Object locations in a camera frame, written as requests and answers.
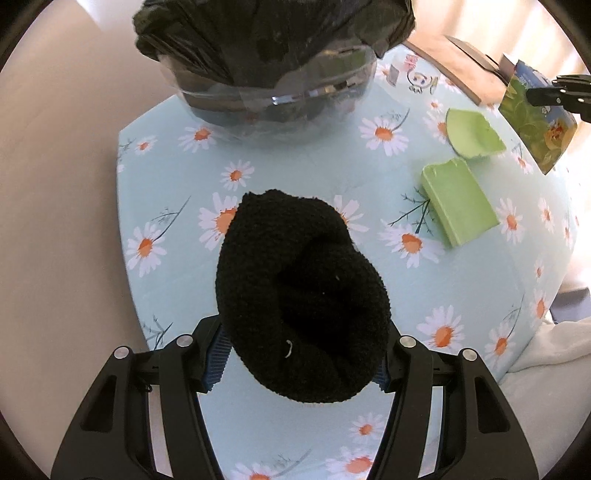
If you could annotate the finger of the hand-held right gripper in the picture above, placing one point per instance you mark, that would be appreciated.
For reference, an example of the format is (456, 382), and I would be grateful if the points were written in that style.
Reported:
(575, 79)
(547, 95)

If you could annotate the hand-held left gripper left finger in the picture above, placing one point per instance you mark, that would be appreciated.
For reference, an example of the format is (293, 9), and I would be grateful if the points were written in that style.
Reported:
(217, 353)

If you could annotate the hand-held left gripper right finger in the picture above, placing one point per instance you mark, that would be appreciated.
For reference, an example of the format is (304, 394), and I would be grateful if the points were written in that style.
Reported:
(411, 369)

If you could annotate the green yellow snack packet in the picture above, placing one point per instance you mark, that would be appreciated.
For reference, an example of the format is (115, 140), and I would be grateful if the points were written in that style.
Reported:
(535, 129)

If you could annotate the black fuzzy sock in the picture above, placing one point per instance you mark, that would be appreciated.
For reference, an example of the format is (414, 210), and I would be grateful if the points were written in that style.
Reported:
(300, 295)

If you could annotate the clear bin with black bag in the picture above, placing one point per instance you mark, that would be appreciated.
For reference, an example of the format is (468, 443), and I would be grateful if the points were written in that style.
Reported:
(277, 64)

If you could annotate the cream curtain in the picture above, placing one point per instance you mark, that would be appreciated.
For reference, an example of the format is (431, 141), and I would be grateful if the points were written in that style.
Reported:
(508, 27)

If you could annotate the wooden cutting board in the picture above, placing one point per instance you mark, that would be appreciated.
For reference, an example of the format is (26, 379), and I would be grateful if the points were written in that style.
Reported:
(466, 69)

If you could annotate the white cloth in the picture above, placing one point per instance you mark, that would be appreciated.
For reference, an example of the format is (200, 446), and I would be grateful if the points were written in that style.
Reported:
(549, 369)

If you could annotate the blue daisy print tablecloth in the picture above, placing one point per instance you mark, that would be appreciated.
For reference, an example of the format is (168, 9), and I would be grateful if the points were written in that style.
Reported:
(323, 175)

